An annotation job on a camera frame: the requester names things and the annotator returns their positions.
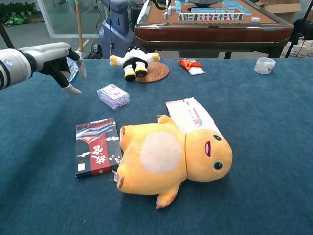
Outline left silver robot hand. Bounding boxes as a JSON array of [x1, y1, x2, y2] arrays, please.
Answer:
[[19, 42, 87, 95]]

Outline small clear plastic card box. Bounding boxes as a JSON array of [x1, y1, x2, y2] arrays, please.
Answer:
[[97, 83, 131, 110]]

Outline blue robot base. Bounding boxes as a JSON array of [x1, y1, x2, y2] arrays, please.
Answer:
[[99, 0, 147, 59]]

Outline clear plastic water bottle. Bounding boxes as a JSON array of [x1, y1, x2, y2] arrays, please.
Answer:
[[66, 50, 84, 83]]

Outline black and white plush doll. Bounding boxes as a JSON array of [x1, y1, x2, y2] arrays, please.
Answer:
[[109, 45, 161, 82]]

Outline yellow plush duck toy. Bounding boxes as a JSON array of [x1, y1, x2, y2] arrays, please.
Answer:
[[116, 114, 233, 210]]

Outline brown cardboard box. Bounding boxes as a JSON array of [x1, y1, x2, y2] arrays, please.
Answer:
[[254, 0, 303, 24]]

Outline wooden pole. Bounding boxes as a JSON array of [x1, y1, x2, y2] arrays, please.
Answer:
[[75, 0, 84, 51]]

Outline green potted plants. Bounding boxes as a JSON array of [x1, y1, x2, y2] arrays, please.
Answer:
[[0, 1, 37, 27]]

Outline dark book with red band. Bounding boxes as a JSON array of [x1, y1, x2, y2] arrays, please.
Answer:
[[75, 118, 123, 181]]

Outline brown woven round coaster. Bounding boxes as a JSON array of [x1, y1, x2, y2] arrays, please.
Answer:
[[134, 61, 170, 84]]

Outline orange and white snack packet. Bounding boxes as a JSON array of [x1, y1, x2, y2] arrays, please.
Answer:
[[178, 58, 206, 76]]

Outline white tissue pack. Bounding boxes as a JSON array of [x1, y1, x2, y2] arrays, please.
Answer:
[[165, 97, 222, 135]]

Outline brown mahjong table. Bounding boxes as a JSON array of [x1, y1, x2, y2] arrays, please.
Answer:
[[134, 0, 294, 59]]

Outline row of mahjong tiles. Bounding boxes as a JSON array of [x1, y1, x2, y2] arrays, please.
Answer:
[[178, 12, 245, 22]]

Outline round clear plastic jar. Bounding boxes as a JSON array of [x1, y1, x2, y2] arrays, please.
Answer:
[[254, 57, 276, 75]]

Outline blue table cloth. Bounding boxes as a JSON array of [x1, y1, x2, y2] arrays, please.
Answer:
[[0, 58, 313, 235]]

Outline black tripod stand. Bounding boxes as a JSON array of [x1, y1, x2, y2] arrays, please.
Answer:
[[285, 0, 313, 58]]

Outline white plastic basket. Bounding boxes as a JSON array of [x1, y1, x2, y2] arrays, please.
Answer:
[[281, 40, 313, 59]]

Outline black floor cable bundle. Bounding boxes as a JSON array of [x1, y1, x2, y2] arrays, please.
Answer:
[[84, 40, 102, 59]]

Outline short blue mahjong tile wall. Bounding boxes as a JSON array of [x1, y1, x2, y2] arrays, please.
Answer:
[[190, 7, 227, 13]]

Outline long blue mahjong tile wall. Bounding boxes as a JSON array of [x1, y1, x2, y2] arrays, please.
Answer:
[[222, 0, 252, 16]]

